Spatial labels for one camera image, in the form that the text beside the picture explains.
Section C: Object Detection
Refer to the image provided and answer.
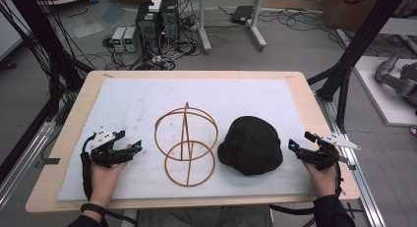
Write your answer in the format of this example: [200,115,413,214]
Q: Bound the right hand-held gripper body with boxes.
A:
[296,132,362,172]

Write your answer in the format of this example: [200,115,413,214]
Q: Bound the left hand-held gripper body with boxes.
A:
[89,127,136,169]

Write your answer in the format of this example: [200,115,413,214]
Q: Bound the person's right hand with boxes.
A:
[302,160,339,199]

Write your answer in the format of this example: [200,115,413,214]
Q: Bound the person's left hand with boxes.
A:
[88,160,129,209]

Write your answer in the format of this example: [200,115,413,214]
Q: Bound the black hat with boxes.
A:
[216,115,285,177]

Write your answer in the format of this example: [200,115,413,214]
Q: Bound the black wristband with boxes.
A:
[80,202,108,217]

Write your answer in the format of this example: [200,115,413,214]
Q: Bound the white floor board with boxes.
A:
[353,55,417,128]

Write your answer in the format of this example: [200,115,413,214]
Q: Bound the white foam sheet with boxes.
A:
[56,76,318,202]

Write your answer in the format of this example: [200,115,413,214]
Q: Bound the grey power supply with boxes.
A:
[123,26,141,53]
[110,27,128,53]

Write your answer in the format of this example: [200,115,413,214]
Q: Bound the person's legs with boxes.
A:
[137,204,273,227]

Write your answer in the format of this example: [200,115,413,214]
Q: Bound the black computer tower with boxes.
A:
[159,0,181,42]
[135,1,162,55]

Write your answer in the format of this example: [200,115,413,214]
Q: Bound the white desk leg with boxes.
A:
[248,0,268,52]
[196,0,213,55]

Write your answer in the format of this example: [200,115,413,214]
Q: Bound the white box on tower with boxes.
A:
[148,0,163,14]

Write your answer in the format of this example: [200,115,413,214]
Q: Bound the cardboard box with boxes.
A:
[322,0,417,32]

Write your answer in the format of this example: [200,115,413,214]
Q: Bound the black flat box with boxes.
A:
[229,5,255,26]

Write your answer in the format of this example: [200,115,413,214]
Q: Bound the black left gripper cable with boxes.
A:
[80,134,139,227]

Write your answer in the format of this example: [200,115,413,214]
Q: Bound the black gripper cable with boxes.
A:
[268,151,345,217]
[80,134,139,227]

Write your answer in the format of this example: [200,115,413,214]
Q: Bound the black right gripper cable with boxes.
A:
[268,151,345,217]

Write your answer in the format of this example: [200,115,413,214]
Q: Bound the aluminium rail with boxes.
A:
[315,91,388,227]
[0,120,57,209]

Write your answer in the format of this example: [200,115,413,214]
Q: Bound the copper wire hat stand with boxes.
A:
[153,101,220,189]

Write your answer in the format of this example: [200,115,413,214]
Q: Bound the tangle of floor cables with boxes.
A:
[100,32,202,72]

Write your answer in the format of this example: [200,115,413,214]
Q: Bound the black metal frame post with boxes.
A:
[0,0,96,186]
[307,0,411,134]

